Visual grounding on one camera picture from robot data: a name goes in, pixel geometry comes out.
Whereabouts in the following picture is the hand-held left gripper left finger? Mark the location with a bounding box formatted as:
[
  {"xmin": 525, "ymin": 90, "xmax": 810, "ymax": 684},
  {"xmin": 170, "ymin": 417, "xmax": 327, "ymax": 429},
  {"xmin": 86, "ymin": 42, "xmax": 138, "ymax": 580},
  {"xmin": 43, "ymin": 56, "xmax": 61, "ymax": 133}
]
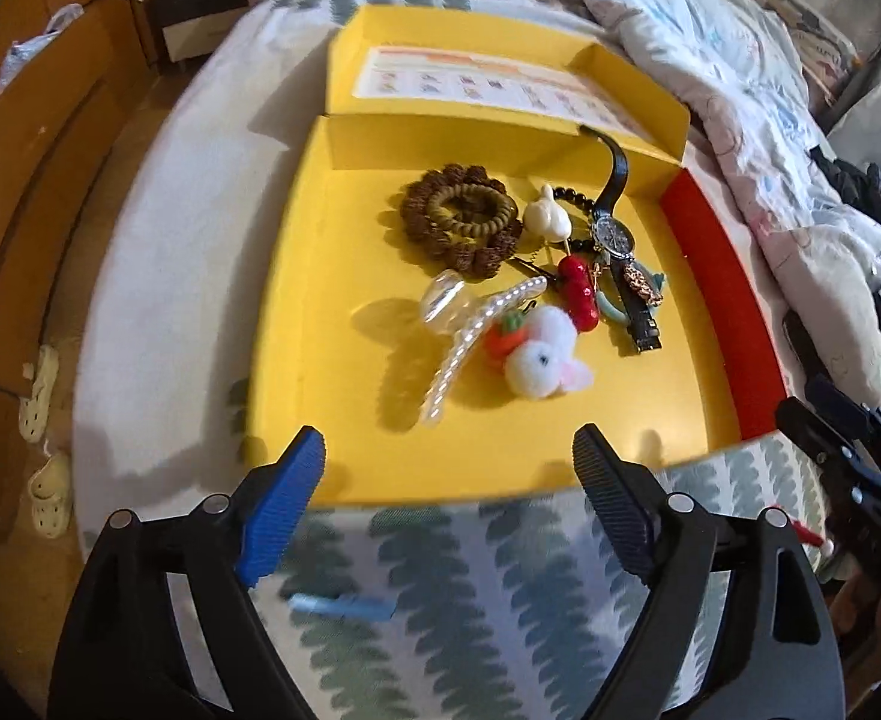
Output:
[{"xmin": 49, "ymin": 425, "xmax": 329, "ymax": 720}]

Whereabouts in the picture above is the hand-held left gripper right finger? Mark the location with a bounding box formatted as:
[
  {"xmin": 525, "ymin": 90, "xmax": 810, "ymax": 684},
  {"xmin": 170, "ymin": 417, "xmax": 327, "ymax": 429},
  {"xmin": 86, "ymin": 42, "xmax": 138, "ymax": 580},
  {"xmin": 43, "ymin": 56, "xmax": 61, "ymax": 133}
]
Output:
[{"xmin": 573, "ymin": 424, "xmax": 847, "ymax": 720}]

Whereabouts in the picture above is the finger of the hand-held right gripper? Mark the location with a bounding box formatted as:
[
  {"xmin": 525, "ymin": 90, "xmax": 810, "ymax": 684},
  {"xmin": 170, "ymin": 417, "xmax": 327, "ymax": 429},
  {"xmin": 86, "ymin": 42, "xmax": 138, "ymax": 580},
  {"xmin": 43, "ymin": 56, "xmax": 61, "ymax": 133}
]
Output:
[{"xmin": 775, "ymin": 375, "xmax": 873, "ymax": 466}]

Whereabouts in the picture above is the red chili hair clip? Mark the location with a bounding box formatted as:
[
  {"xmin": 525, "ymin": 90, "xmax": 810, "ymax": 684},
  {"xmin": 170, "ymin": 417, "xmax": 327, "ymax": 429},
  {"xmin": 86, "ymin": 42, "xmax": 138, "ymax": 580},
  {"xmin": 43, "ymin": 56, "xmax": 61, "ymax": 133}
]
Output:
[{"xmin": 558, "ymin": 255, "xmax": 599, "ymax": 332}]

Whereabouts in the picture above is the gold patterned hair tie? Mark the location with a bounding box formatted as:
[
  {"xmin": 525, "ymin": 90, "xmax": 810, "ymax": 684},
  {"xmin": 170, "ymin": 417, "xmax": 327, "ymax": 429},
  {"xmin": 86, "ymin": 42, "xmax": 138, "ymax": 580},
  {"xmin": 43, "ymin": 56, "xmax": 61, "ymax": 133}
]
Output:
[{"xmin": 624, "ymin": 262, "xmax": 659, "ymax": 308}]

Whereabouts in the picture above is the yellow cardboard box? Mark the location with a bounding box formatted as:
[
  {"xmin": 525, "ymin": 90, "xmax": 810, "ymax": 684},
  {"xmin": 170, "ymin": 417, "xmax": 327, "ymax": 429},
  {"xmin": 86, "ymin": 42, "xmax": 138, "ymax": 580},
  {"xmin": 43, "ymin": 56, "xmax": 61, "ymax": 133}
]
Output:
[{"xmin": 245, "ymin": 4, "xmax": 787, "ymax": 507}]

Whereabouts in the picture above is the black leather strap wristwatch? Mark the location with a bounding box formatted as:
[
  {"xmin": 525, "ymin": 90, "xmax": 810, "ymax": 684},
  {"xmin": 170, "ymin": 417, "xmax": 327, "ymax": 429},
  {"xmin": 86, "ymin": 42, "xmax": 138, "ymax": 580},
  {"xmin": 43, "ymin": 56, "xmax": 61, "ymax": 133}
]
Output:
[{"xmin": 577, "ymin": 124, "xmax": 664, "ymax": 355}]

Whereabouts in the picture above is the red and white stick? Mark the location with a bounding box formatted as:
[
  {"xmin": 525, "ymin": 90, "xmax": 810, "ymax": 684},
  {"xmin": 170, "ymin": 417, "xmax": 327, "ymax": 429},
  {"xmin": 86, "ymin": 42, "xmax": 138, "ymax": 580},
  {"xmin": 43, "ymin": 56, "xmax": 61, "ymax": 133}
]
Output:
[{"xmin": 781, "ymin": 514, "xmax": 835, "ymax": 552}]

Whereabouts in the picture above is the blue pen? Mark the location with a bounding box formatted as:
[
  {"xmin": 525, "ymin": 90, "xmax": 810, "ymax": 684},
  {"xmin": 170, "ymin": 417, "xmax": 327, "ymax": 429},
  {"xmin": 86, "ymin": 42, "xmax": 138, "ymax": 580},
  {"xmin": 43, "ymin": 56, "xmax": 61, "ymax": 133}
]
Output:
[{"xmin": 289, "ymin": 592, "xmax": 397, "ymax": 622}]

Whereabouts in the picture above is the white plush rabbit hair clip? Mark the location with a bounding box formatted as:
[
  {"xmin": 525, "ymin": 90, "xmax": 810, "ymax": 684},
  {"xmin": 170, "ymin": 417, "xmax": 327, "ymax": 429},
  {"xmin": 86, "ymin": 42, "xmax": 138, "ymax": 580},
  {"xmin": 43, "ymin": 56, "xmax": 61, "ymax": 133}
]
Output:
[{"xmin": 484, "ymin": 305, "xmax": 593, "ymax": 398}]

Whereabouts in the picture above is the leaf patterned bed sheet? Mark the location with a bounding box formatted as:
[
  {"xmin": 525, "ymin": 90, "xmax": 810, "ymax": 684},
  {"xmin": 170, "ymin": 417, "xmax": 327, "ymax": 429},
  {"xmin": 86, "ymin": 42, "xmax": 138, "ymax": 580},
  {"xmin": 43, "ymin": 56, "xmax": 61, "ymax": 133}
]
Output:
[{"xmin": 73, "ymin": 0, "xmax": 847, "ymax": 720}]

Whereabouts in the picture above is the pearl hair clip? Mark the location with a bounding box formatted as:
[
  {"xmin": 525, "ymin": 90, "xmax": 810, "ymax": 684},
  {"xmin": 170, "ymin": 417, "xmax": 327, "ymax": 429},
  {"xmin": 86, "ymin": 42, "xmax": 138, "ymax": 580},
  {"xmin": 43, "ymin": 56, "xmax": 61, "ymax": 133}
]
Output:
[{"xmin": 418, "ymin": 275, "xmax": 549, "ymax": 430}]

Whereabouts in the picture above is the cream perforated slipper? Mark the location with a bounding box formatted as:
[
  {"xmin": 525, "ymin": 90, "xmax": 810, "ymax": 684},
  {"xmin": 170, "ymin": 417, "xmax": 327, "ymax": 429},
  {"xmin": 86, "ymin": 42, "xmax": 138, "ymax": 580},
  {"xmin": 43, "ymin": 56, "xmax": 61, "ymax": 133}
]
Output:
[
  {"xmin": 29, "ymin": 454, "xmax": 74, "ymax": 539},
  {"xmin": 19, "ymin": 345, "xmax": 61, "ymax": 443}
]

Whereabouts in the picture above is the black clothing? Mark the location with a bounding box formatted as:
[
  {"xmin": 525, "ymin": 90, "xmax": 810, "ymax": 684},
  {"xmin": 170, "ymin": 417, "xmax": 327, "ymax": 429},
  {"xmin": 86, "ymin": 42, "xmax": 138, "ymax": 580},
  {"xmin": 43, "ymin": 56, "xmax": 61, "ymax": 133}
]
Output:
[{"xmin": 808, "ymin": 146, "xmax": 881, "ymax": 241}]

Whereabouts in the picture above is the black bobby pin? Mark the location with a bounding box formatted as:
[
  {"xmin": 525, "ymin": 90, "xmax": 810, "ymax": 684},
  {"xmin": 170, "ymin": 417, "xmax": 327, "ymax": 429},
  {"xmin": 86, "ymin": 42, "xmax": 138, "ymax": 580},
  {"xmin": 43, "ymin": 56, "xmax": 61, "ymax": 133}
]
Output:
[{"xmin": 511, "ymin": 255, "xmax": 562, "ymax": 286}]

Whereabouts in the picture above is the clear plastic hair claw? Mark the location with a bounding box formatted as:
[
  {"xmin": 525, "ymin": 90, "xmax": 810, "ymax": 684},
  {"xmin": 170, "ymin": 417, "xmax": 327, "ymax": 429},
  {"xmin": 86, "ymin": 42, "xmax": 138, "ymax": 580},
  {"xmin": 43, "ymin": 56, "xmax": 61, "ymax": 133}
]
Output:
[{"xmin": 419, "ymin": 275, "xmax": 479, "ymax": 336}]

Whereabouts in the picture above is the white gourd pendant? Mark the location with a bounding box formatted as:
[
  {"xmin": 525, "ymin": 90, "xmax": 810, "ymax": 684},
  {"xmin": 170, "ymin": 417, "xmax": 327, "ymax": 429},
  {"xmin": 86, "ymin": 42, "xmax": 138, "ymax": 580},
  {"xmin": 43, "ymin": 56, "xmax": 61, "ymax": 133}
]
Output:
[{"xmin": 523, "ymin": 184, "xmax": 571, "ymax": 245}]

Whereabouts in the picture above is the white patterned quilt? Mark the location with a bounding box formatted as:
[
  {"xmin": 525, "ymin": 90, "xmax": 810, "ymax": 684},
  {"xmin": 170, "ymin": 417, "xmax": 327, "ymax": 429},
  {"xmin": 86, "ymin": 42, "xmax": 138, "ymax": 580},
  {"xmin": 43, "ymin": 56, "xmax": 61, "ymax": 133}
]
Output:
[{"xmin": 568, "ymin": 0, "xmax": 881, "ymax": 421}]

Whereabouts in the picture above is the orange wooden wardrobe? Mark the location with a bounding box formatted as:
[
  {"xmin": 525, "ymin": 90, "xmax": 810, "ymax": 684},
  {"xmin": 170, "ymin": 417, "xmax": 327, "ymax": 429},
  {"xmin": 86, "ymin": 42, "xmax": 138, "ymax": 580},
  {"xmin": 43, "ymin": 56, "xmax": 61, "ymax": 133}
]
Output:
[{"xmin": 0, "ymin": 0, "xmax": 157, "ymax": 391}]

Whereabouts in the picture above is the printed instruction sheet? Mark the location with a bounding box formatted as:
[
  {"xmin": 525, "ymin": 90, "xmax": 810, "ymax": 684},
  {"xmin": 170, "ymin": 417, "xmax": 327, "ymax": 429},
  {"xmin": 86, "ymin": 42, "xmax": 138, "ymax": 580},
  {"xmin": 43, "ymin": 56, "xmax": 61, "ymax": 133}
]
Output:
[{"xmin": 354, "ymin": 47, "xmax": 663, "ymax": 145}]

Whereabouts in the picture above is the white plastic bag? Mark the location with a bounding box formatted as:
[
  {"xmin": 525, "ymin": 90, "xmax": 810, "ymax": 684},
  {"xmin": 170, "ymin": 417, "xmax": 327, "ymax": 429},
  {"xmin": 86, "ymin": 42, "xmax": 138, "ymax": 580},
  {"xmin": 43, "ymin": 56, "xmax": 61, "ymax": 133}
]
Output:
[{"xmin": 0, "ymin": 4, "xmax": 85, "ymax": 117}]

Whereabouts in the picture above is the teal bracelet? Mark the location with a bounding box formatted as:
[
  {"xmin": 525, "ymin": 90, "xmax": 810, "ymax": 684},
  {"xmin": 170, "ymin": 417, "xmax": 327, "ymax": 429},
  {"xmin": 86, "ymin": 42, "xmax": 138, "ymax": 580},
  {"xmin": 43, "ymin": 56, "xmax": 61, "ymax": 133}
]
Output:
[{"xmin": 594, "ymin": 270, "xmax": 668, "ymax": 327}]

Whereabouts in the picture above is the black bead bracelet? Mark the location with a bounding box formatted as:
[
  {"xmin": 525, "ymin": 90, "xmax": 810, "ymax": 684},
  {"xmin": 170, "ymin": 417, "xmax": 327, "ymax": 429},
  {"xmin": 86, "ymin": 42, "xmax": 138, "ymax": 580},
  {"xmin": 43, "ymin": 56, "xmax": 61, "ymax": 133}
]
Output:
[{"xmin": 549, "ymin": 184, "xmax": 607, "ymax": 256}]

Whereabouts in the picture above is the brown rough bead bracelet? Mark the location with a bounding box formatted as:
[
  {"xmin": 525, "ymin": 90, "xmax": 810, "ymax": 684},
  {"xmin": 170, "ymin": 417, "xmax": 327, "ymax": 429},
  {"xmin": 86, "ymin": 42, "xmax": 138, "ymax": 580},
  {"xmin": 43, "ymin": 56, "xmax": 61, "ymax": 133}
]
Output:
[{"xmin": 399, "ymin": 163, "xmax": 524, "ymax": 269}]

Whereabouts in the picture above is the olive wooden bead bracelet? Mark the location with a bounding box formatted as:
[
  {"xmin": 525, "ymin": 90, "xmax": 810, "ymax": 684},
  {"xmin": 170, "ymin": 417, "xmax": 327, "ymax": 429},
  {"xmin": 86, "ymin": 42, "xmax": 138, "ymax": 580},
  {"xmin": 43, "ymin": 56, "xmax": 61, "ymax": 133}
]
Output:
[{"xmin": 427, "ymin": 181, "xmax": 518, "ymax": 239}]

